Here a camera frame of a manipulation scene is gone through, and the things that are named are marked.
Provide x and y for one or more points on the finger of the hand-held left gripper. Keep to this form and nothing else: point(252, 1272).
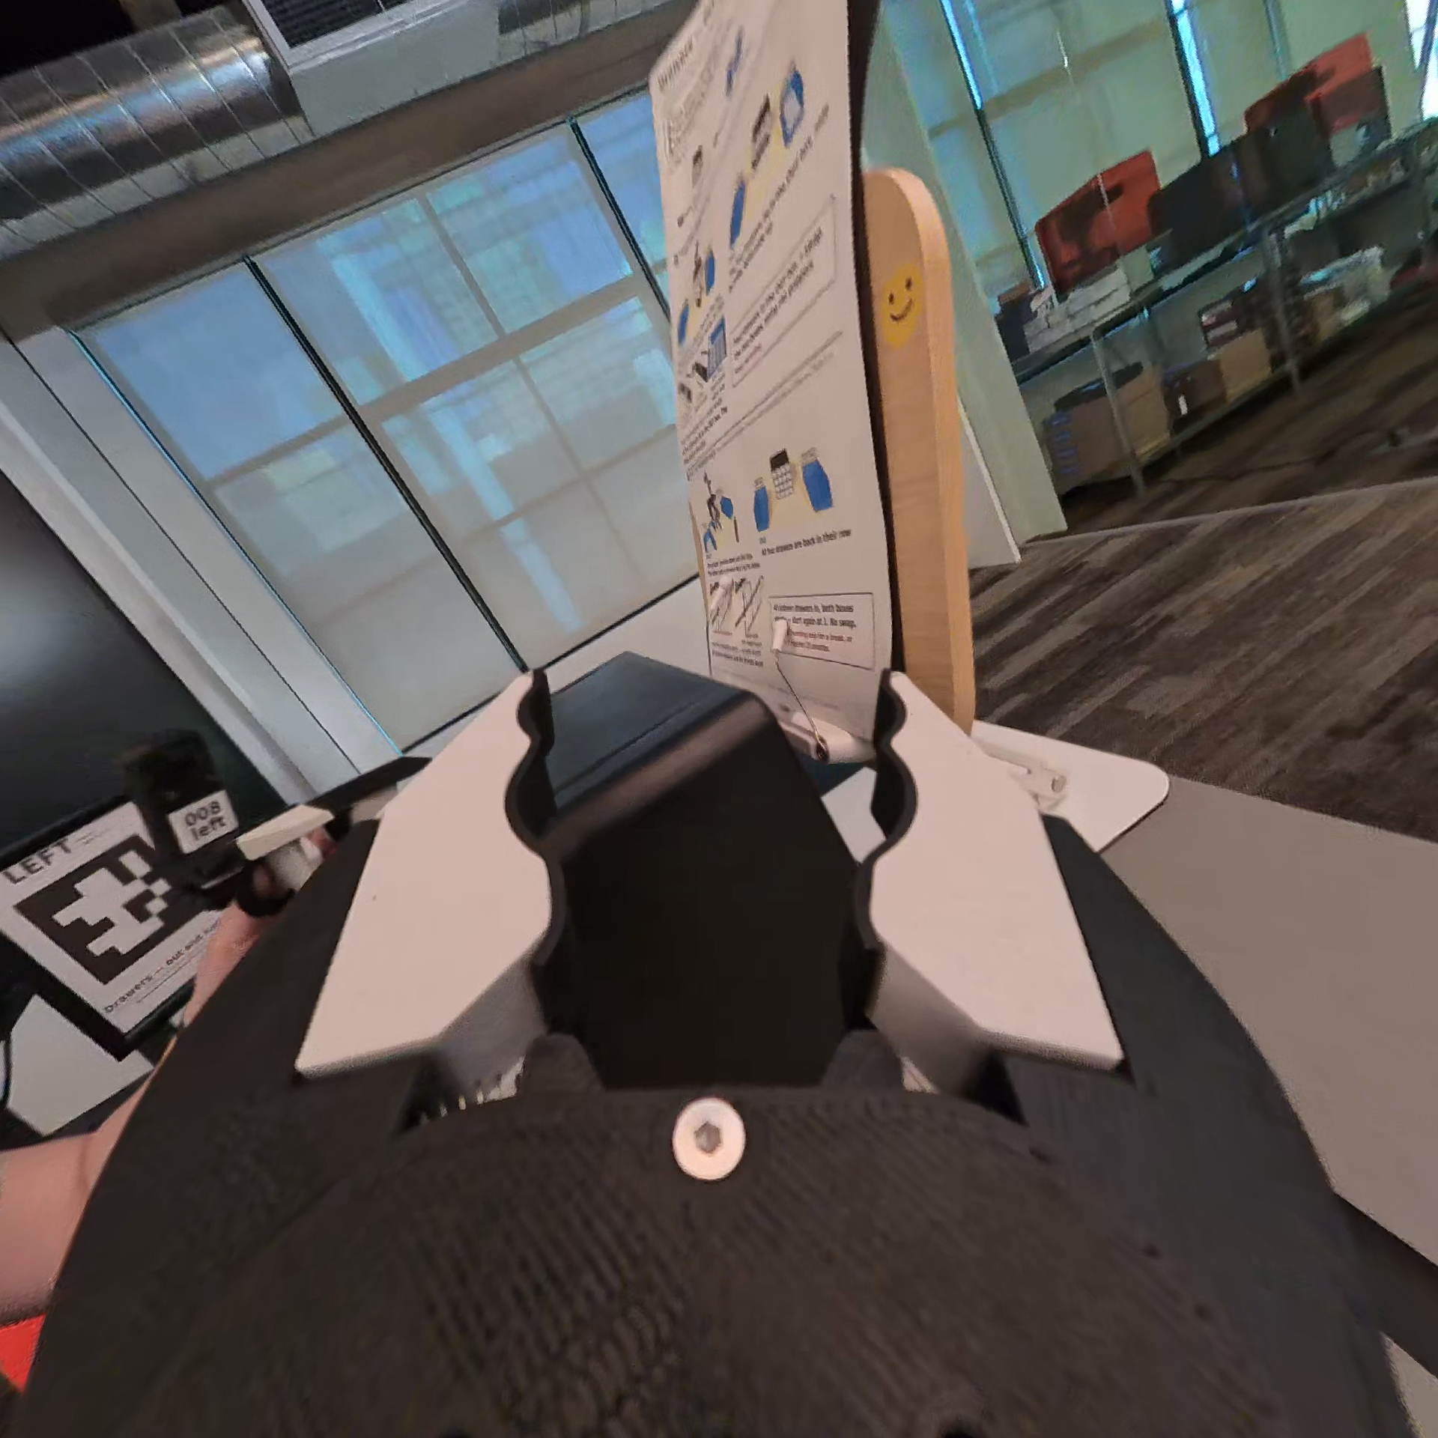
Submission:
point(281, 832)

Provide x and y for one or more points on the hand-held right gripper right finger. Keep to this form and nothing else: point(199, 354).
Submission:
point(977, 921)

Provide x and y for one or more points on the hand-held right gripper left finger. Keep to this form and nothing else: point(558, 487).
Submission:
point(450, 921)

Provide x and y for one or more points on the black drawer cabinet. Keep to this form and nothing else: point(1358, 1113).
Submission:
point(696, 897)

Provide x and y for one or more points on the person's left forearm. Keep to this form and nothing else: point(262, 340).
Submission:
point(45, 1224)

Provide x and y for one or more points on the person's left hand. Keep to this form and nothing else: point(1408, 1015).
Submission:
point(219, 961)

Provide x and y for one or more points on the framed marker tag sign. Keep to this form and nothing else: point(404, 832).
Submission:
point(89, 909)

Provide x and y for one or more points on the frosted window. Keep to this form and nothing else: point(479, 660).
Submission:
point(337, 449)

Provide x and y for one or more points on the storage rack with boxes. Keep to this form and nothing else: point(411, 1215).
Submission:
point(1124, 425)

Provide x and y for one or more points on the yellow smiley sticker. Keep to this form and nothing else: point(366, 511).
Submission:
point(898, 319)

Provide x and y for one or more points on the red black machine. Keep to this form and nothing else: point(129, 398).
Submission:
point(1095, 224)
point(1315, 101)

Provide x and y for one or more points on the white vent grille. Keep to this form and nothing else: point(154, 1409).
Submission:
point(337, 22)

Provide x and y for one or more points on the dark wall screen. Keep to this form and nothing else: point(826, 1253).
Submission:
point(67, 673)

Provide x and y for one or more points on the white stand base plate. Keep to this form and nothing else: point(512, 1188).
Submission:
point(1102, 796)

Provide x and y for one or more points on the silver round air duct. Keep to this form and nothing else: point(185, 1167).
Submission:
point(135, 101)

